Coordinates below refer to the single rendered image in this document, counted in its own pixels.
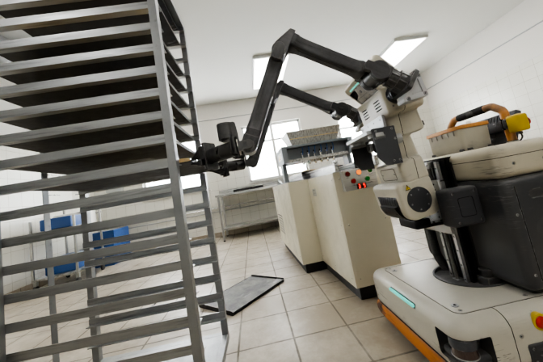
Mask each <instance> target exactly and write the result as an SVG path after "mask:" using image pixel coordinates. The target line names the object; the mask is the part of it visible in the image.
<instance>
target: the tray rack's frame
mask: <svg viewBox="0 0 543 362"><path fill-rule="evenodd" d="M163 1H164V3H165V4H166V7H167V9H168V11H169V12H170V15H171V17H172V19H173V20H174V22H175V25H176V27H177V28H181V27H183V22H182V20H181V18H180V16H179V13H178V11H177V9H176V7H175V4H174V3H173V0H163ZM42 197H43V205H44V204H49V196H48V192H42ZM81 220H82V225H84V224H88V223H91V211H88V212H84V213H81ZM49 230H51V221H50V213H46V214H44V231H49ZM82 239H83V242H92V241H93V236H92V232H89V233H84V234H82ZM45 249H46V259H48V258H52V257H53V245H52V239H50V240H45ZM47 275H48V286H52V285H55V282H54V270H53V267H47ZM93 277H96V274H95V267H90V268H86V279H89V278H93ZM97 297H98V293H97V287H93V288H87V299H88V300H89V299H93V298H97ZM48 300H49V313H50V315H52V314H56V313H57V307H56V295H52V296H48ZM50 326H51V340H52V344H55V343H58V331H57V324H53V325H50ZM100 334H101V330H100V326H97V327H93V328H90V336H93V335H100ZM202 339H203V342H204V346H206V348H205V351H204V357H205V362H225V356H226V352H227V348H228V344H229V335H222V333H216V334H213V335H206V336H202ZM190 344H191V340H190V339H188V340H184V341H180V342H176V343H169V344H165V345H162V346H157V347H151V348H147V349H143V350H139V351H132V352H129V353H124V354H121V355H117V356H110V357H106V358H103V349H102V347H97V348H92V359H93V362H113V361H117V360H124V359H128V358H132V357H135V356H142V355H146V354H150V353H154V352H157V351H165V350H168V349H172V348H176V347H182V346H187V345H190ZM0 362H6V332H5V313H4V293H3V274H2V235H1V215H0ZM162 362H193V358H192V355H190V356H184V357H179V358H176V359H172V360H165V361H162Z"/></svg>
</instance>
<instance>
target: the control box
mask: <svg viewBox="0 0 543 362"><path fill-rule="evenodd" d="M357 170H360V168H356V169H351V170H342V171H340V172H339V174H340V178H341V182H342V185H343V191H344V192H349V191H354V190H358V189H362V188H366V187H374V186H376V185H378V181H377V174H376V171H375V168H374V169H372V170H373V171H372V172H368V170H360V171H361V174H360V175H358V174H357V173H356V172H357ZM347 171H348V172H349V173H350V175H349V176H346V175H345V173H346V172H347ZM366 176H369V177H370V180H369V181H367V180H366V179H365V177H366ZM352 179H355V180H356V182H355V183H352V182H351V180H352ZM364 183H365V186H366V187H364V185H363V184H364ZM358 184H360V188H359V186H358Z"/></svg>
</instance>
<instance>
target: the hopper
mask: <svg viewBox="0 0 543 362"><path fill-rule="evenodd" d="M339 126H340V124H337V125H331V126H326V127H320V128H310V129H304V130H299V131H293V132H287V133H285V135H284V136H283V138H282V140H283V142H284V143H285V144H286V146H290V145H300V144H305V143H310V142H316V141H325V140H330V139H336V138H337V135H338V131H339Z"/></svg>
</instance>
